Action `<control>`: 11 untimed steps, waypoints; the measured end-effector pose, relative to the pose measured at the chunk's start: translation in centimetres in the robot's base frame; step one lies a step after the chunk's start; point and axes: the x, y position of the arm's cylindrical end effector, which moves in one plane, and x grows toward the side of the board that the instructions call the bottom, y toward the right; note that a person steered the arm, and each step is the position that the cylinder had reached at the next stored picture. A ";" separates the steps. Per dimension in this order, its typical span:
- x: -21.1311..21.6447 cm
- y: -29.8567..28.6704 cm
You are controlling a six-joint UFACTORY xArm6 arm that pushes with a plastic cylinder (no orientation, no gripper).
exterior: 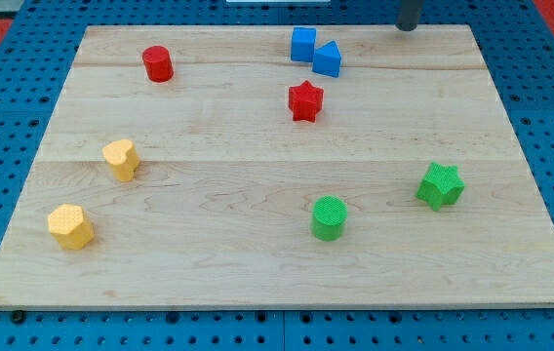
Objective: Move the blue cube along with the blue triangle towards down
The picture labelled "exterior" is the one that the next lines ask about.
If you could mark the blue triangle block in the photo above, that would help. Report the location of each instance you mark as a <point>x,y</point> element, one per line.
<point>327,60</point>

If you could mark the blue cube block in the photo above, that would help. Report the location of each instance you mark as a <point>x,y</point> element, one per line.
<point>303,44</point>

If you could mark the wooden board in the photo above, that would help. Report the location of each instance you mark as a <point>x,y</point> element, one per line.
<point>218,214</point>

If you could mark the green cylinder block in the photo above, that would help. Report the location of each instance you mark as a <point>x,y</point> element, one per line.
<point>329,215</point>

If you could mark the red star block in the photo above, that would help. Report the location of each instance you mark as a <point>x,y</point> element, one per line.
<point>305,101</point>

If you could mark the yellow heart block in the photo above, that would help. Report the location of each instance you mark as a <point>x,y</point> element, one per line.
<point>122,158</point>

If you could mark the green star block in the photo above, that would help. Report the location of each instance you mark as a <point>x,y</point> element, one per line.
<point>440,186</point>

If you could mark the red cylinder block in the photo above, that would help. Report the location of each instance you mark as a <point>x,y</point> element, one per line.
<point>158,64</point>

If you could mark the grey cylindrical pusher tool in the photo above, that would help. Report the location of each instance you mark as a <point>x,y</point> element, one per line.
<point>409,14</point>

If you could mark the yellow hexagon block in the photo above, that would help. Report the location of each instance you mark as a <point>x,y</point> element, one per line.
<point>71,227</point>

